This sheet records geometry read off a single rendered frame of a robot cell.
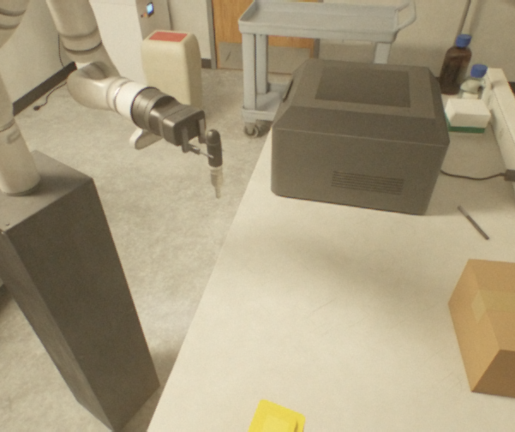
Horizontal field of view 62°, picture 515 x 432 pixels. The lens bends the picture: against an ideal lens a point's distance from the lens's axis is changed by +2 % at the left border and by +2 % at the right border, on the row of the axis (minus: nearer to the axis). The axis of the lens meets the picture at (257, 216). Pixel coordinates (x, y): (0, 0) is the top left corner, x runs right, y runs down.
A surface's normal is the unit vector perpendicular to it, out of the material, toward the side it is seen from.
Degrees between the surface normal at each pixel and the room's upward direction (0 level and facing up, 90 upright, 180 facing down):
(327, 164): 90
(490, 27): 90
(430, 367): 0
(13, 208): 0
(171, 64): 84
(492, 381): 90
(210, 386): 0
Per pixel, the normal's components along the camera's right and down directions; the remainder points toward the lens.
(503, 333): -0.01, -0.75
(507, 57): -0.22, 0.65
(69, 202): 0.82, 0.37
